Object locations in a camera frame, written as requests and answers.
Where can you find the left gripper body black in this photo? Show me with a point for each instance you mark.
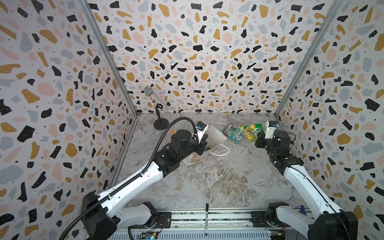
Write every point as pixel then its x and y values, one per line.
pixel 193 147

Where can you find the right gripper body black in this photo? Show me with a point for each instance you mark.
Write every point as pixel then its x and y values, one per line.
pixel 261 141

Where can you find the yellow green candy bag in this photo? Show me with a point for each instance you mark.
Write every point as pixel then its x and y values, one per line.
pixel 251 132

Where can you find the white patterned paper bag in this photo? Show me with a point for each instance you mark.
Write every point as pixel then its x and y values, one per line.
pixel 214 140

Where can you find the teal mint candy bag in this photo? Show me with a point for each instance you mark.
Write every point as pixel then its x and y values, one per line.
pixel 233 132

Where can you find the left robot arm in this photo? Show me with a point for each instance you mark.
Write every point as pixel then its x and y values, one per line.
pixel 104 213

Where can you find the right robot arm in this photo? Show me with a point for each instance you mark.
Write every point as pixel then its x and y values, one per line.
pixel 328 220

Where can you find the black microphone stand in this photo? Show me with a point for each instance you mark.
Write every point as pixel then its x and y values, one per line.
pixel 160 123

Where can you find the glitter microphone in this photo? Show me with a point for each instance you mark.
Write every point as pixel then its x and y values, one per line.
pixel 149 92

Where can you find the black marker pen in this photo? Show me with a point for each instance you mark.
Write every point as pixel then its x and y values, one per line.
pixel 206 219

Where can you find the blue marker pen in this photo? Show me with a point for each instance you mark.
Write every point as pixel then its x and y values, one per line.
pixel 303 210

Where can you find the circuit board right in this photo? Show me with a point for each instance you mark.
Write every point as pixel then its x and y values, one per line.
pixel 277 235

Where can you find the green circuit board left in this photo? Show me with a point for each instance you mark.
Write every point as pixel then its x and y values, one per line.
pixel 149 236

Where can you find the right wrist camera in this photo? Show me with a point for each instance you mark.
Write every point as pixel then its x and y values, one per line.
pixel 271 127

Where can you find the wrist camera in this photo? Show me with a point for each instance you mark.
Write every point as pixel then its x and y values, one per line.
pixel 201 128
pixel 271 127

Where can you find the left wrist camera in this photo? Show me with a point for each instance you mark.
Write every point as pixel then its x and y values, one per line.
pixel 201 128

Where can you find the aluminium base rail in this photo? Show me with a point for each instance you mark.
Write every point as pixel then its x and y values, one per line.
pixel 224 224

